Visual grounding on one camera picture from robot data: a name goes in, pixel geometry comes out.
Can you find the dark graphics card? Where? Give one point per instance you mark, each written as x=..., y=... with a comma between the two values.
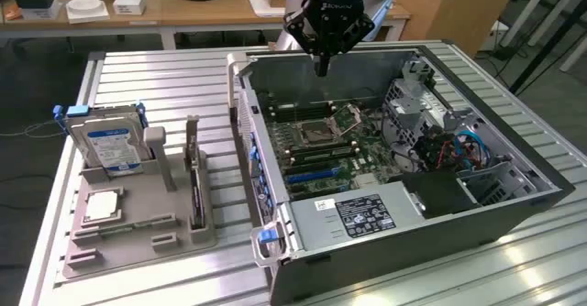
x=198, y=189

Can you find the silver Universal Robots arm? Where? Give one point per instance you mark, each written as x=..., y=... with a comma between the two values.
x=289, y=39

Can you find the white paper booklet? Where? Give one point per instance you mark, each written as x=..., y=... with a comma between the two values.
x=266, y=7

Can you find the wooden cabinet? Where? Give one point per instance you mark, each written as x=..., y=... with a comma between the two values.
x=450, y=10

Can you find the wooden desk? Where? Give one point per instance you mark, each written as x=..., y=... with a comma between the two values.
x=193, y=10

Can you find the metal disk bay cage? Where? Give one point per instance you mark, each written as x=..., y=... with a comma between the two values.
x=409, y=113

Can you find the metal socket cover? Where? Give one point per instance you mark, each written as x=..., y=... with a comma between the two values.
x=346, y=118

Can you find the CPU socket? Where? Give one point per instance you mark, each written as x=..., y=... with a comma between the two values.
x=317, y=134

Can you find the small white cardboard box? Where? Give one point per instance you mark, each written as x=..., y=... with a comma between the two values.
x=130, y=4

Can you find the black RAM stick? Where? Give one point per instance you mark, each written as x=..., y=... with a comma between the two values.
x=321, y=155

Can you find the green motherboard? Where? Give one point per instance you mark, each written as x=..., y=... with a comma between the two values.
x=362, y=161

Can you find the black slanted pole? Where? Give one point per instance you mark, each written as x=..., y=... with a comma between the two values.
x=546, y=41

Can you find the blue expansion slot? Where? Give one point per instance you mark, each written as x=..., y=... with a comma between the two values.
x=312, y=176

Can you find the silver chipset heatsink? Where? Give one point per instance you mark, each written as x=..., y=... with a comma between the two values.
x=369, y=180

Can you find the white round part on box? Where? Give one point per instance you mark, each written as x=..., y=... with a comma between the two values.
x=87, y=9

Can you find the hard disk with blue caddy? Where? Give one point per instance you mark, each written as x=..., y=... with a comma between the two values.
x=110, y=144

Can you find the white box with black top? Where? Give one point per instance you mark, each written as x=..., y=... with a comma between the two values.
x=39, y=8

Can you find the grey power supply unit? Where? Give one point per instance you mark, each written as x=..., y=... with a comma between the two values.
x=321, y=220

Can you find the orange object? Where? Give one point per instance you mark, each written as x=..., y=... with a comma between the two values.
x=11, y=12

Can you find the blue case latch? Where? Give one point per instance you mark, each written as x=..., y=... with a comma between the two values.
x=268, y=236

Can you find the grey parts rack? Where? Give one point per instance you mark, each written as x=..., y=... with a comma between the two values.
x=151, y=213

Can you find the black open PC case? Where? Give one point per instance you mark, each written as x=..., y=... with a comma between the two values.
x=413, y=251

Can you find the silver CPU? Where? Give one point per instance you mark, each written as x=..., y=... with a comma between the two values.
x=103, y=207

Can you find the green RAM stick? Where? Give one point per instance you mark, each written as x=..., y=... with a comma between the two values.
x=125, y=227

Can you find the white table frame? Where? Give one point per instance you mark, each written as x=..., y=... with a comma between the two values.
x=532, y=3

